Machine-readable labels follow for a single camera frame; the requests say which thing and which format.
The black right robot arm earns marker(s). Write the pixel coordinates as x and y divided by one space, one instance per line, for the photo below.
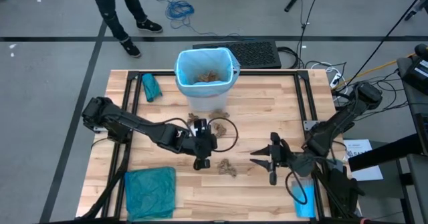
334 125

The small rolled teal bag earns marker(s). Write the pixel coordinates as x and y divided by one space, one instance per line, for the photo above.
151 87

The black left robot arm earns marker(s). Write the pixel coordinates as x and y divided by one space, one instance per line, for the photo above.
133 125

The white printed paper sheet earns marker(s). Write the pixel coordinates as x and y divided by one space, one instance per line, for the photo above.
356 147

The thin black pole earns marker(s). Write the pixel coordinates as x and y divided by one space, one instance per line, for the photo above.
384 38

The white power strip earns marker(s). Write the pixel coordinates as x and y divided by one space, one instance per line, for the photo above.
335 80

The black side desk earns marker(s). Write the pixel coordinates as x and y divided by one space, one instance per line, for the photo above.
384 153

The folded light blue bag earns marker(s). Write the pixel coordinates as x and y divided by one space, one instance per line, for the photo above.
309 207

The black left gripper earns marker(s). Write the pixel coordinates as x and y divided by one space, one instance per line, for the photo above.
202 145

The black equipment case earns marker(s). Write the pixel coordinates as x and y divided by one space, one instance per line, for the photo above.
414 73

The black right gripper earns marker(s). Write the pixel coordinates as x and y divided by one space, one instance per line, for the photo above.
279 157

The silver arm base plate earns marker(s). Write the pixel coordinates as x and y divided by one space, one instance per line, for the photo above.
309 125
97 129

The light blue trash bag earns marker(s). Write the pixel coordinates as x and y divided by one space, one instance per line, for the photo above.
187 67

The brown paper tangle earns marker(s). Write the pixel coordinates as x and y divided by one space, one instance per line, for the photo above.
209 77
219 129
227 168

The white plastic trash bin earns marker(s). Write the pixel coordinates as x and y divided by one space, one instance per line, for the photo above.
207 103

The black cloth bundle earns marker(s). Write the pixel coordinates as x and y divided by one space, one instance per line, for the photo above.
341 190

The small brown paper clump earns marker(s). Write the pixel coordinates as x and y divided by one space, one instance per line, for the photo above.
192 118

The large folded teal bag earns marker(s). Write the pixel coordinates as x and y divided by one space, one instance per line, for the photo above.
150 194

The brown paper scrap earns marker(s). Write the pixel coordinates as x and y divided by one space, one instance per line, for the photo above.
219 114

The person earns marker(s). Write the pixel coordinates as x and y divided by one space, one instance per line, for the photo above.
107 6

